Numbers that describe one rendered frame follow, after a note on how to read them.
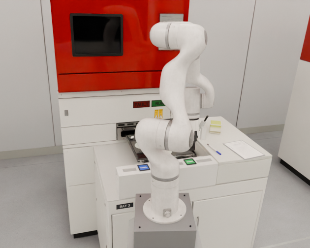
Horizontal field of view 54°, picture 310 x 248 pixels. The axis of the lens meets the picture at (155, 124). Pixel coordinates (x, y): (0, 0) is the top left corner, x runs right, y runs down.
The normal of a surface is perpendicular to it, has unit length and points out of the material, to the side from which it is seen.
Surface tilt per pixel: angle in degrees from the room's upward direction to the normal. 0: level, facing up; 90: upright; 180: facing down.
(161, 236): 90
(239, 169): 90
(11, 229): 0
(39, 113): 90
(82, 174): 90
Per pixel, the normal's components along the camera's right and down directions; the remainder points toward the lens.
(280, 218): 0.04, -0.92
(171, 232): 0.03, 0.39
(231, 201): 0.29, 0.39
